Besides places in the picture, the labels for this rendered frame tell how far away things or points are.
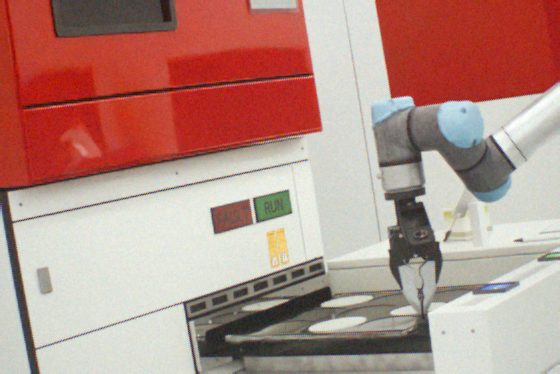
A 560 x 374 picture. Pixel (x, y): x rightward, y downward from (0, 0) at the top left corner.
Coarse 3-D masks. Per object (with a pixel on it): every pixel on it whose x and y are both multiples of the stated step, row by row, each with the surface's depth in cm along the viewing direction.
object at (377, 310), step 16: (464, 288) 222; (320, 304) 232; (368, 304) 222; (384, 304) 219; (400, 304) 216; (272, 320) 221; (288, 320) 218; (304, 320) 216; (320, 320) 213; (368, 320) 205; (384, 320) 203; (400, 320) 201; (416, 320) 197
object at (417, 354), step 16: (352, 352) 204; (368, 352) 202; (384, 352) 200; (400, 352) 198; (416, 352) 196; (432, 352) 194; (256, 368) 215; (272, 368) 213; (288, 368) 211; (304, 368) 209; (320, 368) 207; (336, 368) 205; (352, 368) 203; (368, 368) 201; (384, 368) 199; (400, 368) 197; (416, 368) 196; (432, 368) 194
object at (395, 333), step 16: (240, 336) 209; (256, 336) 206; (272, 336) 204; (288, 336) 203; (304, 336) 201; (320, 336) 199; (336, 336) 197; (352, 336) 195; (368, 336) 193; (384, 336) 192; (400, 336) 190
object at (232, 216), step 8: (216, 208) 218; (224, 208) 220; (232, 208) 221; (240, 208) 223; (248, 208) 225; (216, 216) 217; (224, 216) 219; (232, 216) 221; (240, 216) 223; (248, 216) 225; (216, 224) 217; (224, 224) 219; (232, 224) 221; (240, 224) 223
